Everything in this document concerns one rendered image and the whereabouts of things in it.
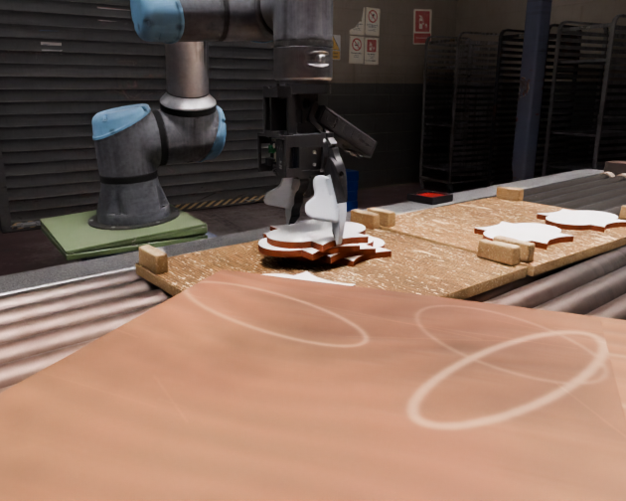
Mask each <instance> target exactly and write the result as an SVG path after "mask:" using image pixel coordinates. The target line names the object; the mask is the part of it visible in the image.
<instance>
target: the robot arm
mask: <svg viewBox="0 0 626 501"><path fill-rule="evenodd" d="M130 9H131V17H132V21H133V23H134V28H135V31H136V33H137V35H138V36H139V37H140V38H141V39H142V40H143V41H146V42H163V43H165V55H166V79H167V92H166V93H165V94H164V95H163V96H162V97H161V98H160V109H158V110H151V108H150V107H149V105H148V104H146V103H140V104H133V105H125V106H121V107H116V108H112V109H108V110H104V111H101V112H99V113H97V114H96V115H95V116H94V117H93V118H92V122H91V123H92V132H93V136H92V140H94V146H95V153H96V159H97V165H98V172H99V178H100V184H101V187H100V193H99V199H98V204H97V210H96V215H97V221H98V222H99V223H101V224H104V225H109V226H133V225H141V224H147V223H152V222H156V221H159V220H162V219H164V218H166V217H168V216H169V215H170V214H171V211H170V205H169V202H168V200H167V198H166V196H165V194H164V192H163V189H162V187H161V185H160V183H159V180H158V174H157V166H165V165H172V164H181V163H189V162H203V161H205V160H210V159H215V158H217V157H218V156H219V155H220V154H221V152H222V151H223V148H224V146H225V142H226V135H227V126H226V124H225V120H226V119H225V115H224V113H223V111H222V109H221V108H220V107H219V106H217V103H216V100H215V99H214V98H213V97H212V96H211V95H210V94H209V41H216V42H231V41H251V42H256V43H268V42H272V41H273V47H274V48H273V51H274V79H275V80H276V81H279V83H277V84H276V86H263V87H262V90H263V132H257V150H258V172H264V171H272V172H273V173H274V174H276V176H277V177H280V178H282V179H281V183H280V184H279V186H278V187H276V188H274V189H272V190H270V191H268V192H267V193H266V194H265V196H264V199H263V201H264V203H265V204H266V205H269V206H275V207H281V208H285V218H286V225H291V224H294V223H295V222H296V221H297V220H298V219H299V217H300V208H301V206H302V204H303V195H304V192H305V191H306V190H307V189H308V186H309V178H311V175H318V176H316V177H315V178H314V179H313V188H314V196H313V198H311V199H310V200H309V201H308V202H306V204H305V212H306V215H307V216H308V217H309V218H311V219H314V220H319V221H325V222H331V223H332V232H333V235H334V239H335V243H336V246H337V245H340V244H341V243H342V239H343V233H344V228H345V221H346V214H347V201H348V191H347V175H346V170H345V166H344V163H343V160H342V158H341V156H340V153H339V148H338V147H337V145H338V146H339V147H341V148H342V149H344V151H345V152H346V153H348V154H350V155H351V156H353V157H357V158H362V157H369V158H371V157H372V154H373V152H374V150H375V148H376V145H377V141H376V140H374V139H373V138H371V136H370V135H369V134H367V133H366V132H364V131H362V130H360V129H358V128H357V127H356V126H354V125H353V124H351V123H350V122H348V121H347V120H345V119H344V118H343V117H341V116H340V115H338V114H337V113H335V112H334V111H333V110H331V109H330V108H328V107H327V106H325V105H319V102H318V93H331V84H330V83H328V81H330V80H331V79H332V78H333V0H130ZM261 143H270V145H268V153H270V158H265V163H261Z"/></svg>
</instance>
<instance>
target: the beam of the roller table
mask: <svg viewBox="0 0 626 501"><path fill-rule="evenodd" d="M603 172H604V170H596V169H580V170H575V171H570V172H564V173H559V174H553V175H548V176H543V177H538V178H533V179H527V180H522V181H516V182H511V183H505V184H500V185H495V186H489V187H484V188H478V189H473V190H467V191H462V192H457V193H451V194H453V201H452V202H447V203H442V204H437V205H427V204H422V203H416V202H412V201H408V202H402V203H397V204H391V205H386V206H380V207H376V208H378V209H385V210H389V211H392V212H395V214H396V215H399V214H405V213H410V212H416V211H421V210H427V209H432V208H438V207H443V206H448V205H453V204H458V203H463V202H468V201H473V200H477V199H482V198H487V197H492V196H497V187H498V186H502V187H515V188H522V189H524V190H526V189H531V188H536V187H540V186H545V185H550V184H555V183H560V182H565V181H569V180H574V179H579V178H584V177H589V176H594V175H599V174H600V173H603ZM268 232H270V227H267V228H262V229H257V230H251V231H246V232H240V233H235V234H229V235H224V236H218V237H213V238H208V239H202V240H197V241H191V242H186V243H180V244H175V245H170V246H164V247H160V248H156V249H159V250H160V251H163V252H165V253H166V254H167V257H169V256H175V255H180V254H185V253H190V252H196V251H205V250H210V249H216V248H221V247H226V246H232V245H237V244H242V243H247V242H253V241H258V240H262V239H263V233H268ZM138 262H139V251H134V252H128V253H123V254H117V255H112V256H106V257H101V258H96V259H90V260H85V261H79V262H74V263H68V264H63V265H58V266H52V267H47V268H41V269H36V270H30V271H25V272H19V273H14V274H9V275H3V276H0V297H1V296H6V295H11V294H16V293H20V292H25V291H30V290H35V289H40V288H45V287H50V286H55V285H60V284H64V283H69V282H74V281H79V280H84V279H89V278H94V277H99V276H104V275H108V274H113V273H118V272H123V271H127V270H132V269H136V268H135V264H136V263H138Z"/></svg>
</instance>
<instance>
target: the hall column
mask: <svg viewBox="0 0 626 501"><path fill-rule="evenodd" d="M551 2H552V0H528V1H527V12H526V22H525V33H524V43H523V53H522V64H521V75H520V87H519V96H518V106H517V117H516V127H515V138H514V148H513V159H512V170H513V181H512V182H516V181H522V180H527V179H533V178H534V172H535V162H536V153H537V143H538V134H539V124H540V115H541V106H542V96H543V87H544V77H545V68H546V58H547V49H548V31H549V21H550V12H551Z"/></svg>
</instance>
